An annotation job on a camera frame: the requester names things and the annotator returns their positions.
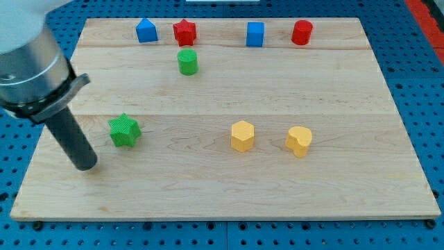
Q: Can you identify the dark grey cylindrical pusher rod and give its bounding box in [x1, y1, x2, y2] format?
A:
[45, 107, 98, 171]

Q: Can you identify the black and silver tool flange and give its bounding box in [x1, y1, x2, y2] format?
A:
[1, 59, 90, 124]

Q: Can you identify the green star block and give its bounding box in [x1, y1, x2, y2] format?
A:
[108, 113, 142, 147]

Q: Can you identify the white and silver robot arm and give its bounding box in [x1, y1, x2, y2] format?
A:
[1, 0, 97, 171]

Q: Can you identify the red star block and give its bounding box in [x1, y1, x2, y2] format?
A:
[173, 19, 197, 47]

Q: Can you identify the blue pentagon house block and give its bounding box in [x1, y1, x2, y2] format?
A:
[135, 18, 158, 43]

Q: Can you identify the light wooden board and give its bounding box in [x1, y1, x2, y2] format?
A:
[10, 18, 441, 222]

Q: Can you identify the green cylinder block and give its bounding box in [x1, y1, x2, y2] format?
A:
[177, 49, 198, 76]

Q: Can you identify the yellow hexagon block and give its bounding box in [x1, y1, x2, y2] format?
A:
[230, 120, 255, 152]

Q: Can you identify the blue cube block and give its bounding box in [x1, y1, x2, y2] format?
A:
[246, 22, 265, 47]

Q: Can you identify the yellow heart block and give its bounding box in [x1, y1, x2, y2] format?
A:
[285, 126, 312, 158]

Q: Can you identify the red cylinder block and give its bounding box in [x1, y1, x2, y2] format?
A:
[291, 20, 313, 45]

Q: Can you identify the red strip at edge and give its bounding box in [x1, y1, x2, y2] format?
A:
[404, 0, 443, 63]

